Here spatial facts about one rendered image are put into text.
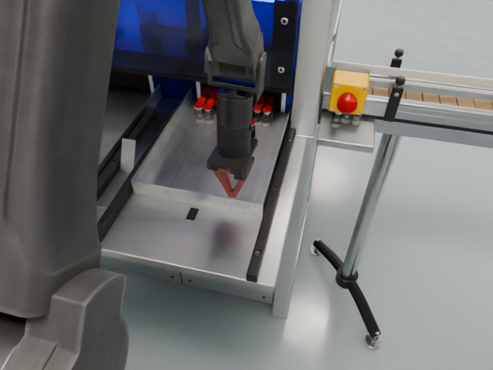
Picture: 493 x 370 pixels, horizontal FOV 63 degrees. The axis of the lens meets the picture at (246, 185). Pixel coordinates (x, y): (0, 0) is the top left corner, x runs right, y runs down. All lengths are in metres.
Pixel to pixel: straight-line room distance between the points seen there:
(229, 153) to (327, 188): 1.46
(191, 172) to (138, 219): 0.15
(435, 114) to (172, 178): 0.61
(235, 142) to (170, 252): 0.22
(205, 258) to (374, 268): 1.21
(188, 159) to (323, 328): 0.98
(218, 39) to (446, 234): 1.68
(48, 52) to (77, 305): 0.11
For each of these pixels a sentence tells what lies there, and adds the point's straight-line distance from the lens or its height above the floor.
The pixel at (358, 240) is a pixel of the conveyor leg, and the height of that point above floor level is 0.37.
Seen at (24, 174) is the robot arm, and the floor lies 1.34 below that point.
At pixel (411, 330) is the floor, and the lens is 1.72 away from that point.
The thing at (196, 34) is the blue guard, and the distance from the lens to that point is 0.87.
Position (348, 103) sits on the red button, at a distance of 0.84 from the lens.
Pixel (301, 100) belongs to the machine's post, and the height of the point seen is 0.98.
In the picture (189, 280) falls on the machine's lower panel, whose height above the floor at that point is 0.13.
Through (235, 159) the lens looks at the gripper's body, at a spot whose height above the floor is 1.02.
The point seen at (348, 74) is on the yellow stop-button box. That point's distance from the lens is 0.88.
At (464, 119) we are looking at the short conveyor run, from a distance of 1.05.
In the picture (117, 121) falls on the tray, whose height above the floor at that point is 0.88.
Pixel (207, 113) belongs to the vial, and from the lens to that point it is 0.95.
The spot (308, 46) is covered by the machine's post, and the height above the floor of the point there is 1.10.
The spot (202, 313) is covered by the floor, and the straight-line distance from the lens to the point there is 1.64.
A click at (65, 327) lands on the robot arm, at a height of 1.28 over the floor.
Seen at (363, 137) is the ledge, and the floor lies 0.88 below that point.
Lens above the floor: 1.45
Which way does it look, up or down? 45 degrees down
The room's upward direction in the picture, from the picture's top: straight up
